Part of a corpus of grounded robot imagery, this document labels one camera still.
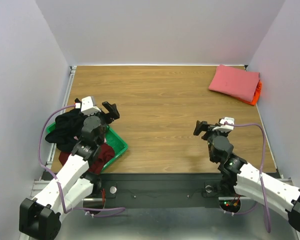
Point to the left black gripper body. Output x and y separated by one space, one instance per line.
102 116

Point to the aluminium frame rail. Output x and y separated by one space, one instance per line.
45 176

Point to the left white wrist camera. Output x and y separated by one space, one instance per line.
87 106

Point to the black t shirt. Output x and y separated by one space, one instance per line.
68 128

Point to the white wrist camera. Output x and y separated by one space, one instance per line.
87 106
228 122

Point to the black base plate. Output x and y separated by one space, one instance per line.
159 190

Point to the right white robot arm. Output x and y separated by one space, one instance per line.
242 178

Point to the dark red t shirt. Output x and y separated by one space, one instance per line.
106 154

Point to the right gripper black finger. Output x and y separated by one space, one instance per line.
207 134
201 126

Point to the folded coral t shirt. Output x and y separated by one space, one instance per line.
235 82

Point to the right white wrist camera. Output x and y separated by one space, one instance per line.
228 122

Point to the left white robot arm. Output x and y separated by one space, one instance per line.
41 217

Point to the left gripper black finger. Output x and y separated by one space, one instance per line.
111 108
112 116

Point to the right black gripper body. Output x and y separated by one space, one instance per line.
206 130

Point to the folded orange t shirt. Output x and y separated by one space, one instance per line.
256 95

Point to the green plastic tray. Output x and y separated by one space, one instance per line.
112 139

